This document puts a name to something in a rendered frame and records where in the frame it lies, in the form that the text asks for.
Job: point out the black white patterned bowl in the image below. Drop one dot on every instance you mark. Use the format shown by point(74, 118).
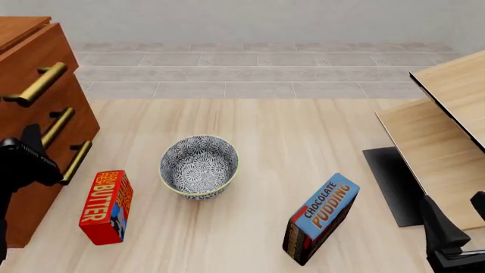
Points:
point(199, 167)

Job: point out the red butter box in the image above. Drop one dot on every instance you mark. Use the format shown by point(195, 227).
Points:
point(99, 203)

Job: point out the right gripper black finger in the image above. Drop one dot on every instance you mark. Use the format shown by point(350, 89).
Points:
point(479, 206)
point(443, 224)

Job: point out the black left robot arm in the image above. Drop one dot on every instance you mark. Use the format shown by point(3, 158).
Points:
point(4, 221)

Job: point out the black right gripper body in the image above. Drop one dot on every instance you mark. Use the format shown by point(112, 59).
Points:
point(458, 261)

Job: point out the blue chocolate pudding box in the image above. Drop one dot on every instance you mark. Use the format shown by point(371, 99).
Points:
point(326, 210)

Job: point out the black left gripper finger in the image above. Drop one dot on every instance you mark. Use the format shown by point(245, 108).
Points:
point(34, 139)

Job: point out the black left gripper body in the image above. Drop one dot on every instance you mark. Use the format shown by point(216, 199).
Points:
point(26, 167)

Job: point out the pale wooden two-layer shelf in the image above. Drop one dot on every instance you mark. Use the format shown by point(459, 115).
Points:
point(432, 142)

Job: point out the brown wooden drawer cabinet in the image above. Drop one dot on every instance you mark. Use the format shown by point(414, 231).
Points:
point(41, 219)

